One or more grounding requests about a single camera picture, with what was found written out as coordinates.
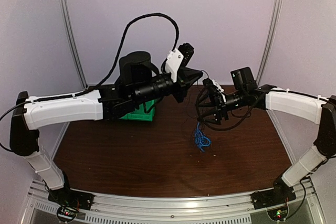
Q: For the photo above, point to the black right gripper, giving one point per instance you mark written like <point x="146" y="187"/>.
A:
<point x="220" y="108"/>

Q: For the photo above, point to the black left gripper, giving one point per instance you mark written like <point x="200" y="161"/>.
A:
<point x="187" y="74"/>

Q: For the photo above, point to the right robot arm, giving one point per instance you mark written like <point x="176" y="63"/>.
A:
<point x="317" y="110"/>

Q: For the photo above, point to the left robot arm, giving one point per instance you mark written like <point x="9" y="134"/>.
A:
<point x="139" y="82"/>

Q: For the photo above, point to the green plastic bin right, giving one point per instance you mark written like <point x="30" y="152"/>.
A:
<point x="140" y="115"/>

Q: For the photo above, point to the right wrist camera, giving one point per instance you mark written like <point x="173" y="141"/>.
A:
<point x="213" y="86"/>

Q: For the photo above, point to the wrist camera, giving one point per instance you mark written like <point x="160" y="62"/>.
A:
<point x="213" y="86"/>
<point x="176" y="58"/>

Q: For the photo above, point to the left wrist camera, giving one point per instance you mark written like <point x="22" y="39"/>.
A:
<point x="176" y="58"/>

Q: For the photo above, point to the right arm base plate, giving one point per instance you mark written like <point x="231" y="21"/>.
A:
<point x="271" y="197"/>

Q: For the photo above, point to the aluminium front rail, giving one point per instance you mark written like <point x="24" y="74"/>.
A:
<point x="108" y="208"/>

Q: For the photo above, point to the right aluminium frame post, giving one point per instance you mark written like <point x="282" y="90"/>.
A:
<point x="274" y="19"/>

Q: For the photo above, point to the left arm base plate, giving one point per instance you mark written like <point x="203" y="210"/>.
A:
<point x="71" y="198"/>

